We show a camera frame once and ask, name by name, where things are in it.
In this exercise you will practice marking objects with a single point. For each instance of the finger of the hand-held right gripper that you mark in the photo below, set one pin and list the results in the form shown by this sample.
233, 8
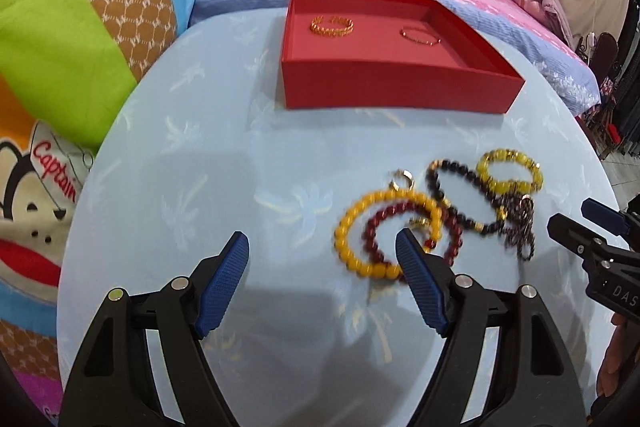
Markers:
575, 237
605, 214

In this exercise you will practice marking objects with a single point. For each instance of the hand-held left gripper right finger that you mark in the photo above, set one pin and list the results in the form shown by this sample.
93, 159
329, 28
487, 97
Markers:
420, 287

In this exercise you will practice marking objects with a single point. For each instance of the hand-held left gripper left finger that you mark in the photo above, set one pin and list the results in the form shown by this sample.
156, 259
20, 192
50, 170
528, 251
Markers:
222, 287

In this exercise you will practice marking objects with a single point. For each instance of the red jewelry box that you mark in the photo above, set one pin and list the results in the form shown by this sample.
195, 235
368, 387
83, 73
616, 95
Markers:
400, 87

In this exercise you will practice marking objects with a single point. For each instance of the person's right hand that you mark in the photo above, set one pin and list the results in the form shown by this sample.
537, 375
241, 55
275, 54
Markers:
622, 362

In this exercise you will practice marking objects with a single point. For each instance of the light blue palm print tablecloth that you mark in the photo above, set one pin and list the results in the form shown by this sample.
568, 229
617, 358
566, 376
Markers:
200, 157

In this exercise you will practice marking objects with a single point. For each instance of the thin rose gold bangle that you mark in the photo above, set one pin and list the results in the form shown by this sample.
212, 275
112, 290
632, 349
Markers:
407, 36

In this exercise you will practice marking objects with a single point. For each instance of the cartoon monkey printed blanket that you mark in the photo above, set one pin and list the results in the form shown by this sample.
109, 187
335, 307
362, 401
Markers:
75, 57

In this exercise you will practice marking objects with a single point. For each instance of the gold woven bangle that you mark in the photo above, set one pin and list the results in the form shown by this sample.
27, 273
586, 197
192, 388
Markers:
320, 29

